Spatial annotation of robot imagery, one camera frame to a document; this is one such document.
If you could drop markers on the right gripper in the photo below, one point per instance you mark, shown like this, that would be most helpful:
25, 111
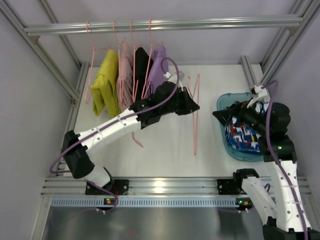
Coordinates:
231, 114

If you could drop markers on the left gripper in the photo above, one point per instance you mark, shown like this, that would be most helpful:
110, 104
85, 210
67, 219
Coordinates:
183, 100

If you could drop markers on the pink hanger of blue trousers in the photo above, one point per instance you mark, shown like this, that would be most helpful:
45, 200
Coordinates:
195, 115

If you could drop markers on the blue patterned trousers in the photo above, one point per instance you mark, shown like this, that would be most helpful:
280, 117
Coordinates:
241, 137

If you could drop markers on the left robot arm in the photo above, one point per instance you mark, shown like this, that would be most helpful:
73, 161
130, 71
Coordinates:
77, 148

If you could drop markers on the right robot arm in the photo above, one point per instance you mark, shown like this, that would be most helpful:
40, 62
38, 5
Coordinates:
283, 216

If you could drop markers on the purple trousers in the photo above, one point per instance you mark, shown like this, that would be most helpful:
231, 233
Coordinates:
156, 75

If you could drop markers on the pink hanger of black trousers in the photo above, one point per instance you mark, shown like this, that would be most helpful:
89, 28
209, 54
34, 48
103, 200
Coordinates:
134, 84

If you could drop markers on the black trousers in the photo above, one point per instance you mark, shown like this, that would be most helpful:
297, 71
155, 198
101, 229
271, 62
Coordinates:
142, 68

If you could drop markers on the pink hanger of purple trousers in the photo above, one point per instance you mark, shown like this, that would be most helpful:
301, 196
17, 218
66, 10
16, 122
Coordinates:
150, 50

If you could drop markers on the pink trousers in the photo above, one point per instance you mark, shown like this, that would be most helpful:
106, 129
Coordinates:
127, 76

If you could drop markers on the yellow trousers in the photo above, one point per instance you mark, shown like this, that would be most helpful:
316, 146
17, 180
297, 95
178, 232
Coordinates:
103, 90

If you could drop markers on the teal plastic bin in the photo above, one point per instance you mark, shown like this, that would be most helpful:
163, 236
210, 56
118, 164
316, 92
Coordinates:
224, 101

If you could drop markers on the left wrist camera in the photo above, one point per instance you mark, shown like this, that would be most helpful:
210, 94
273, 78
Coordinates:
173, 77

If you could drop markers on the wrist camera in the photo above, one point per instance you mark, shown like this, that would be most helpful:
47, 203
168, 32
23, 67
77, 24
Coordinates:
173, 77
259, 94

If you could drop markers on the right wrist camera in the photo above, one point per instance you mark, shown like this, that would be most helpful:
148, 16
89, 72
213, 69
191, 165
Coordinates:
259, 94

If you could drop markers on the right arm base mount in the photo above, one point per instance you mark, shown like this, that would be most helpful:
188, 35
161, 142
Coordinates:
228, 186

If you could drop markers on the aluminium front rail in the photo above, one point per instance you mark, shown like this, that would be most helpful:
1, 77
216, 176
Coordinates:
64, 186

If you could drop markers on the grey slotted cable duct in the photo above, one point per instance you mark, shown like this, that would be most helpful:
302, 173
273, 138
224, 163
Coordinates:
167, 202

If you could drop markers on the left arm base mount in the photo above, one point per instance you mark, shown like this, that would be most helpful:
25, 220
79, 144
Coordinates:
119, 188

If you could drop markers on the aluminium hanging rail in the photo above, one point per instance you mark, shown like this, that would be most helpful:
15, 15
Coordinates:
266, 21

